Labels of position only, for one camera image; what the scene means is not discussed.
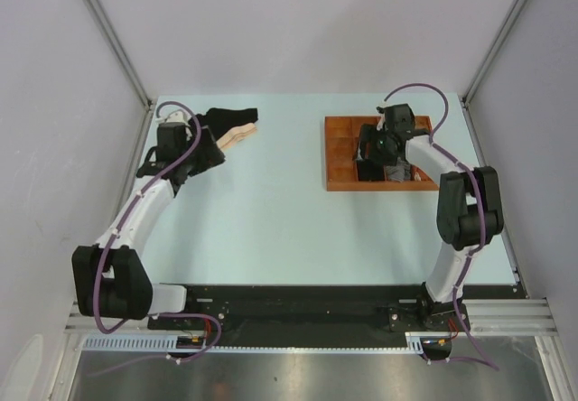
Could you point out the left aluminium frame post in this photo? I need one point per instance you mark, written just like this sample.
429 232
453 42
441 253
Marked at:
109 33

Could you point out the aluminium frame post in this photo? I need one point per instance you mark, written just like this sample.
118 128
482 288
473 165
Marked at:
109 33
505 29

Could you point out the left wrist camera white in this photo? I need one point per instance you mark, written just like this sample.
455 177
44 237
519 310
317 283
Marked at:
178 116

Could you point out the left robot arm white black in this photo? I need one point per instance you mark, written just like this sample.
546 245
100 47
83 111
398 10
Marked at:
109 275

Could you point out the black underwear beige waistband back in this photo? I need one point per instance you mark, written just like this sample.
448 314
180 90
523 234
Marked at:
230 126

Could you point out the right aluminium frame post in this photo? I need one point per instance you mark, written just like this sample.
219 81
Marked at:
505 29

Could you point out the orange rolled cloth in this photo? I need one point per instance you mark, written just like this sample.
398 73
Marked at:
420 176

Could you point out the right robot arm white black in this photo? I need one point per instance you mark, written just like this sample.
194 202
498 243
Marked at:
469 208

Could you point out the black underwear beige waistband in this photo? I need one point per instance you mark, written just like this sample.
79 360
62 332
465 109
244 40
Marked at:
230 126
370 172

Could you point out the wooden compartment tray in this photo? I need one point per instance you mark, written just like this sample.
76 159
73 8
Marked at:
340 141

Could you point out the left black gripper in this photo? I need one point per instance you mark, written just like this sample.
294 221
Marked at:
209 157

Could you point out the black underwear beige waistband front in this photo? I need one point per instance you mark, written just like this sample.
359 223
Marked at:
370 172

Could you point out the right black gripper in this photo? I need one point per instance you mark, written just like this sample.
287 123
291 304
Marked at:
368 134

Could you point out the white slotted cable duct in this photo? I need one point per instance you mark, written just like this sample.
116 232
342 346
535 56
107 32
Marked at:
177 344

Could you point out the aluminium front rail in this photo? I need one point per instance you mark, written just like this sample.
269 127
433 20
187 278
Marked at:
500 317

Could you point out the grey striped boxer underwear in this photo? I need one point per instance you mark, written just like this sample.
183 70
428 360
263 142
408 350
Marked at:
400 172

